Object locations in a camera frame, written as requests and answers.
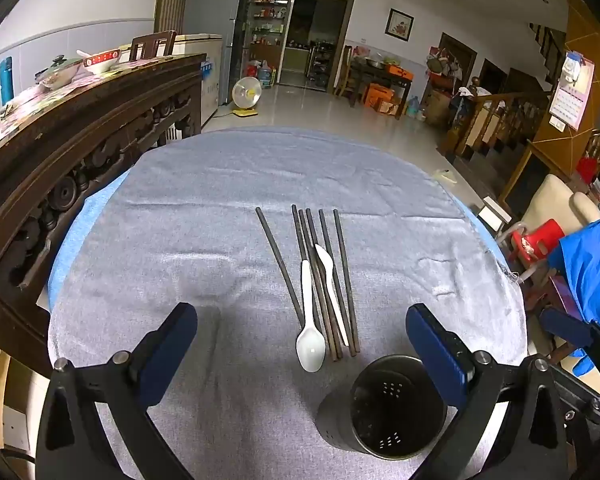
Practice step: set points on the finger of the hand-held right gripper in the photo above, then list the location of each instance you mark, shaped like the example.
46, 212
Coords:
562, 326

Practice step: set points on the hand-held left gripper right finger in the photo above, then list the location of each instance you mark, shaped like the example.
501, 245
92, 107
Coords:
435, 355

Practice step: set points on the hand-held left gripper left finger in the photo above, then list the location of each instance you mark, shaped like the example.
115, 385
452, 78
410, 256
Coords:
167, 355

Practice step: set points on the perforated metal utensil holder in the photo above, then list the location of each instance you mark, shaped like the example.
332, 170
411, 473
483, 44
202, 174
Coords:
395, 425

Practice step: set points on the white plastic spoon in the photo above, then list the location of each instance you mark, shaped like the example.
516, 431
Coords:
310, 350

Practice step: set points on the metal chopstick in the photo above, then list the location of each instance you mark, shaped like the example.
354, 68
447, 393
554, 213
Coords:
326, 230
313, 230
278, 260
343, 260
297, 225
308, 240

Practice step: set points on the white plastic knife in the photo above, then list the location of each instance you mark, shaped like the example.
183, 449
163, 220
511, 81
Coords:
325, 260

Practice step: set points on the blue jacket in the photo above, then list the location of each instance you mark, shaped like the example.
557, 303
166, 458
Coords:
592, 270

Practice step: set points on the red plastic stool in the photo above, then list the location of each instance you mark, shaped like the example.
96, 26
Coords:
542, 240

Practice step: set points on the grey tablecloth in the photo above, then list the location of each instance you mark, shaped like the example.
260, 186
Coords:
205, 240

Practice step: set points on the cream chair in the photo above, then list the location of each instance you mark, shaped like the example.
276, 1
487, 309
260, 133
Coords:
550, 200

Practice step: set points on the blue cloth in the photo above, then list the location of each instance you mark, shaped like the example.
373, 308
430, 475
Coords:
87, 215

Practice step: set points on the wooden stair railing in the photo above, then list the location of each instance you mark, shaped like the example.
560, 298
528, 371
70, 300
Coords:
495, 115

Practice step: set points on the carved dark wooden table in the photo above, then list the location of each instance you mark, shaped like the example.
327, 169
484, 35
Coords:
80, 125

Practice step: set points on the small water jug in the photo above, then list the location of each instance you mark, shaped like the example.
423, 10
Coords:
413, 106

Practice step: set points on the orange cardboard box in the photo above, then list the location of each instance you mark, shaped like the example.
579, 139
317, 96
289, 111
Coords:
377, 96

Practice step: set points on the round electric heater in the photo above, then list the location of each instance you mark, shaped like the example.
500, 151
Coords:
245, 94

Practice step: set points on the wooden side table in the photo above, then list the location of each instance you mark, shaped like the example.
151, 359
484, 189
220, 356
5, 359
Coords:
380, 72

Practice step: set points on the floral table cover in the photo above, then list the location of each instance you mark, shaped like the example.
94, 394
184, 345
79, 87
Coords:
30, 96

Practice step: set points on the large blue water jug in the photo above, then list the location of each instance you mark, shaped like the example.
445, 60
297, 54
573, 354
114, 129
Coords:
265, 75

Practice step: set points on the red and white bowl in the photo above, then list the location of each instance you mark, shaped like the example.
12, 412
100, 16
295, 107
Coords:
101, 60

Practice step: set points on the lidded floral pot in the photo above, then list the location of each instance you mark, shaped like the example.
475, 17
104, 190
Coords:
59, 71

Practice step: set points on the white chest freezer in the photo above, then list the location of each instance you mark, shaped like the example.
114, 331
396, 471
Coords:
200, 47

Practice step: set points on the dark wooden chair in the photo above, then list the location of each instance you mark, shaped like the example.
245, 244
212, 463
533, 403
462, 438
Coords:
152, 42

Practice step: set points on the blue bottle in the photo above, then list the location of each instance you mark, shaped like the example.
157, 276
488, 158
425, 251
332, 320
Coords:
6, 80

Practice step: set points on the glass door shelf cabinet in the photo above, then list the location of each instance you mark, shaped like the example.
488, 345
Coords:
267, 25

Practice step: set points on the grey refrigerator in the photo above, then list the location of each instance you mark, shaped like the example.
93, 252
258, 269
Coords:
210, 10

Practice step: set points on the wall calendar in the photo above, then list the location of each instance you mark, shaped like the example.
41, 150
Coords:
572, 95

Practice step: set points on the framed wall picture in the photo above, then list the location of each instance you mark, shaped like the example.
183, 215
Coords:
399, 25

